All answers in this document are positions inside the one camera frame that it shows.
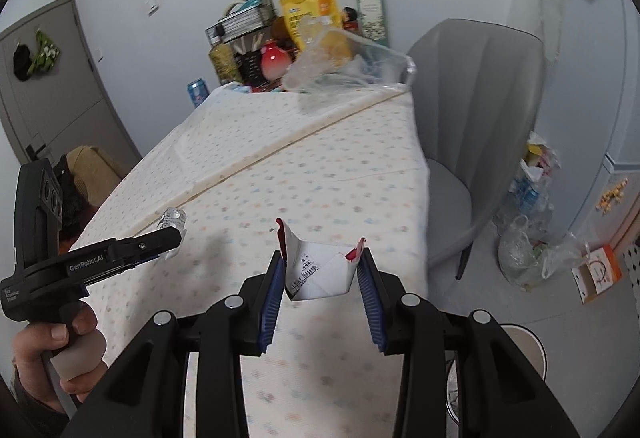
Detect yellow tea bottle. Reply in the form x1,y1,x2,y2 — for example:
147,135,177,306
209,40,237,86

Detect person's left forearm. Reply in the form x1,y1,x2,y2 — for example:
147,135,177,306
10,368,71,438

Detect green hanging item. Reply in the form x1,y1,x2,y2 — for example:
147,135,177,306
27,30,62,75

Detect pale blue refrigerator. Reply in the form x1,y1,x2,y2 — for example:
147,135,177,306
507,0,640,264

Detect floral cream tablecloth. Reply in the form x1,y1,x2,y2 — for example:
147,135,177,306
65,80,431,438

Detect white perforated panel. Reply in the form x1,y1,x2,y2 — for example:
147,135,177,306
620,245,640,314

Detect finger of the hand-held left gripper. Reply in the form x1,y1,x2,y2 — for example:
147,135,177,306
112,227,183,269

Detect black garment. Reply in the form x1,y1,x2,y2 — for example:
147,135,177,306
52,155,93,239

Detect orange white cardboard box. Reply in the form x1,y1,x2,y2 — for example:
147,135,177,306
571,244,623,304

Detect black wire basket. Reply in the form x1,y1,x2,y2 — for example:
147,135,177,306
205,8,273,44

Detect clear bag of bottles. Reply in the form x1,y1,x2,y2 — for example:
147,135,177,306
492,130,591,291

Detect red peach-shaped ornament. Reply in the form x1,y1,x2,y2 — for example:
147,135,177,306
260,39,292,81

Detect grey door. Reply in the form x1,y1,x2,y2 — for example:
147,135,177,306
0,0,146,164

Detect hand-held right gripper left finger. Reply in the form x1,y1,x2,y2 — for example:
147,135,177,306
60,250,286,438

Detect yellow snack bag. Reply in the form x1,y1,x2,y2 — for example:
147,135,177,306
279,0,353,59

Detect torn red white carton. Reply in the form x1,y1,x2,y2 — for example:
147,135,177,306
275,217,368,303

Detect green tall box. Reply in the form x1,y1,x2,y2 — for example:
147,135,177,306
351,0,390,48

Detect silver pill blister pack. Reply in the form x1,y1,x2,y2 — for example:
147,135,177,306
159,207,188,260

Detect clear plastic bag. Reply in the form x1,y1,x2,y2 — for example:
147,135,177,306
282,15,417,96

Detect blue drink can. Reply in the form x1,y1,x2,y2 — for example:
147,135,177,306
187,78,210,108

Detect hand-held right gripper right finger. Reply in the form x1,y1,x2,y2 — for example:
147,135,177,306
357,248,571,438

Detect black hanging item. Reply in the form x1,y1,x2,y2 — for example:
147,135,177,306
12,43,33,81

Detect person's left hand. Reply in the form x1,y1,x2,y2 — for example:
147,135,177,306
12,305,108,414

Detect black utensil holder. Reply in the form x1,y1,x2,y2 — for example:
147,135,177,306
235,50,263,84

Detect beige fridge magnet cluster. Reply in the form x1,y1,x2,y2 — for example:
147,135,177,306
596,178,630,214

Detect grey chair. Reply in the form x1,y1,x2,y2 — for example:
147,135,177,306
405,18,546,281

